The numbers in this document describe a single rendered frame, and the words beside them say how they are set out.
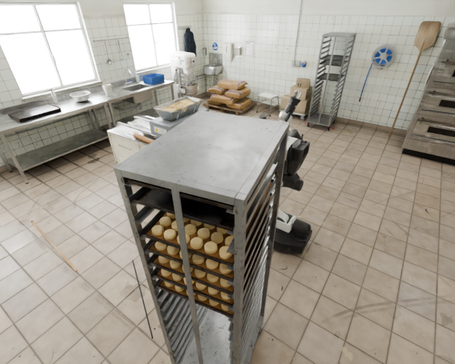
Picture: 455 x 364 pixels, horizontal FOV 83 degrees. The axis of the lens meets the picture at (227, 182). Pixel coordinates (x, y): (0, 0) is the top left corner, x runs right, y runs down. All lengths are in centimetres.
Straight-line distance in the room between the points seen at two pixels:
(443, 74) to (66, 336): 570
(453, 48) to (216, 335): 487
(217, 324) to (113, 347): 86
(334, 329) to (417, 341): 65
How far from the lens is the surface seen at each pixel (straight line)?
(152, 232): 113
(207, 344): 233
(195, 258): 112
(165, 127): 303
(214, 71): 767
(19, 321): 316
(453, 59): 532
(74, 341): 281
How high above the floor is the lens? 228
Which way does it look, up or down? 34 degrees down
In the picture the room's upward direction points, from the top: 1 degrees counter-clockwise
